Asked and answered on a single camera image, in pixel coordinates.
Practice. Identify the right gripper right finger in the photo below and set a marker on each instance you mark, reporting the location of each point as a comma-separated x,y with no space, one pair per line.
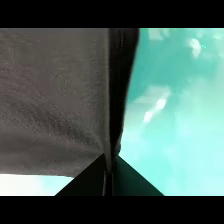
130,181

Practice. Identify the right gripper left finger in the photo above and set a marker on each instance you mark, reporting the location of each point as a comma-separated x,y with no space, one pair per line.
90,181

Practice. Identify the black T-shirt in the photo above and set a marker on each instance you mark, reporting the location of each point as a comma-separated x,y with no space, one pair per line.
53,100

